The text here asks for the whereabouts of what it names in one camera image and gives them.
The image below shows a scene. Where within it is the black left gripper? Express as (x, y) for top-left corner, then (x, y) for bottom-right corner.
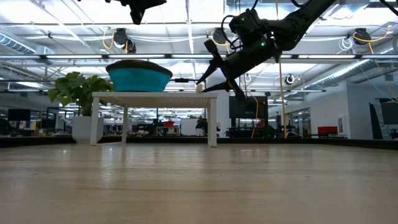
(104, 0), (168, 26)

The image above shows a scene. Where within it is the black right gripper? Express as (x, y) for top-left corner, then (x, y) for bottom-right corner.
(195, 39), (282, 103)

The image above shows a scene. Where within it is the blue bowl grey rim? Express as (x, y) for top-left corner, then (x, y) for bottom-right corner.
(105, 59), (174, 93)

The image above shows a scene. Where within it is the white column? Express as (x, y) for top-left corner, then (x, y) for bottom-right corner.
(206, 63), (231, 138)

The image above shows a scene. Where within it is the dark background plant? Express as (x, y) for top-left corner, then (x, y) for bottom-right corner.
(195, 116), (209, 137)

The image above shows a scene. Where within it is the white board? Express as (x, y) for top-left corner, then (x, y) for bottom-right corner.
(180, 118), (200, 137)

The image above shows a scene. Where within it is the white perforated metal shelf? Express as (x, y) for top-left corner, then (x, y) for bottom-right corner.
(90, 91), (218, 148)

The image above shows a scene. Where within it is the long ceiling light bar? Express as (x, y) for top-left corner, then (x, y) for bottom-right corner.
(0, 53), (398, 60)

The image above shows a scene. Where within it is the green potted plant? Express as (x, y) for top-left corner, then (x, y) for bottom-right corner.
(47, 71), (116, 143)

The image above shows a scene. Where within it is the red bin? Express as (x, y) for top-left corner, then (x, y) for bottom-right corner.
(317, 125), (339, 135)

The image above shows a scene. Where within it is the black desk monitor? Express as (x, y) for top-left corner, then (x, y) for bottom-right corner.
(7, 108), (32, 123)

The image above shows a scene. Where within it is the dark large monitor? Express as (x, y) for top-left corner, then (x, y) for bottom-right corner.
(368, 98), (398, 140)

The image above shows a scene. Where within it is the black wall screen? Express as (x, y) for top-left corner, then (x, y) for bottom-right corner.
(228, 95), (269, 119)

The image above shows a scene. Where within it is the grey ventilation duct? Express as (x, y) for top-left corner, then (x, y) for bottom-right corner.
(0, 30), (56, 65)

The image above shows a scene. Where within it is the black aluminium frame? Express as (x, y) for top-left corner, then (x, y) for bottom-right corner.
(0, 135), (398, 151)

